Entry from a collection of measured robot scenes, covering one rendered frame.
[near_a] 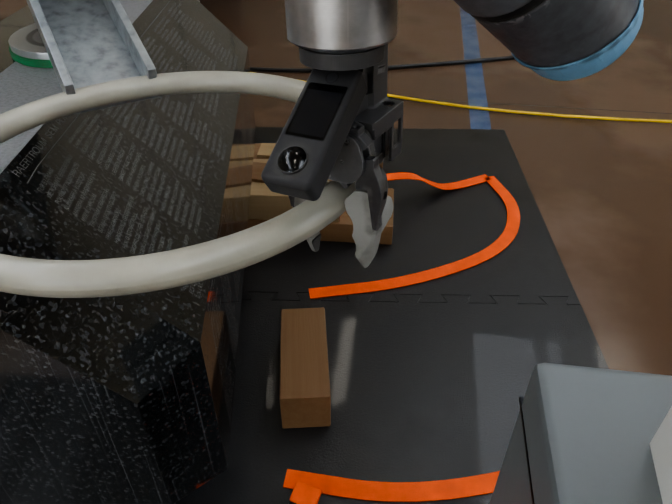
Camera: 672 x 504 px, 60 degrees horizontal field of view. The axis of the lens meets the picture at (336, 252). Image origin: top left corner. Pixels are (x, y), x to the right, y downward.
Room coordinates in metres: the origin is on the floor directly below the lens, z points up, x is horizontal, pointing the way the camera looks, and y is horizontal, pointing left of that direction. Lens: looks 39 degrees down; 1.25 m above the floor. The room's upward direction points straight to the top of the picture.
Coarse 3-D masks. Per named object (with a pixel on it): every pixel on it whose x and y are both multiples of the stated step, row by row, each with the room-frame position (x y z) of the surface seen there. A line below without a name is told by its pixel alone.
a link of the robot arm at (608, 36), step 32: (544, 0) 0.38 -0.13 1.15; (576, 0) 0.39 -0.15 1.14; (608, 0) 0.41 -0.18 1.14; (640, 0) 0.44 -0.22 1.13; (512, 32) 0.40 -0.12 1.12; (544, 32) 0.40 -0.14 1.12; (576, 32) 0.40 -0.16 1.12; (608, 32) 0.41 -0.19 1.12; (544, 64) 0.42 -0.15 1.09; (576, 64) 0.41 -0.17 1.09; (608, 64) 0.42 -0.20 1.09
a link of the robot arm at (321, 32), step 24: (288, 0) 0.47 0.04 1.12; (312, 0) 0.45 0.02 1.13; (336, 0) 0.44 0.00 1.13; (360, 0) 0.44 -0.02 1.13; (384, 0) 0.45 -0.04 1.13; (288, 24) 0.47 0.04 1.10; (312, 24) 0.45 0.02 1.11; (336, 24) 0.44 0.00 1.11; (360, 24) 0.44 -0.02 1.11; (384, 24) 0.45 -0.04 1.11; (312, 48) 0.45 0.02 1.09; (336, 48) 0.44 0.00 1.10; (360, 48) 0.44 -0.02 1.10
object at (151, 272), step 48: (48, 96) 0.72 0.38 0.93; (96, 96) 0.75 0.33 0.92; (144, 96) 0.78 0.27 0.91; (288, 96) 0.74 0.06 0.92; (336, 192) 0.45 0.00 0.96; (240, 240) 0.37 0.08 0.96; (288, 240) 0.39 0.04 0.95; (0, 288) 0.34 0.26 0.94; (48, 288) 0.33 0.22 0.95; (96, 288) 0.33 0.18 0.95; (144, 288) 0.34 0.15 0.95
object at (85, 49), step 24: (48, 0) 0.98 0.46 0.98; (72, 0) 0.99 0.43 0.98; (96, 0) 1.00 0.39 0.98; (48, 24) 0.92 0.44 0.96; (72, 24) 0.93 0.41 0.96; (96, 24) 0.94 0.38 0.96; (120, 24) 0.90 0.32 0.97; (48, 48) 0.80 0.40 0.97; (72, 48) 0.87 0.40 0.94; (96, 48) 0.88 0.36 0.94; (120, 48) 0.89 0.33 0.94; (144, 48) 0.83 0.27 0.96; (72, 72) 0.82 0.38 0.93; (96, 72) 0.83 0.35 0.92; (120, 72) 0.83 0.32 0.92; (144, 72) 0.81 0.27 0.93
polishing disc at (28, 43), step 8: (32, 24) 1.19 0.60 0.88; (16, 32) 1.14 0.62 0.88; (24, 32) 1.14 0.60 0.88; (32, 32) 1.14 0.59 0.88; (8, 40) 1.10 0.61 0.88; (16, 40) 1.10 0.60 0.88; (24, 40) 1.10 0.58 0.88; (32, 40) 1.10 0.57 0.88; (40, 40) 1.10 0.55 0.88; (16, 48) 1.05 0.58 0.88; (24, 48) 1.05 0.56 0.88; (32, 48) 1.05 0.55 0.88; (40, 48) 1.05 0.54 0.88; (24, 56) 1.04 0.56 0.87; (32, 56) 1.04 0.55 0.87; (40, 56) 1.03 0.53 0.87; (48, 56) 1.03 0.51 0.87
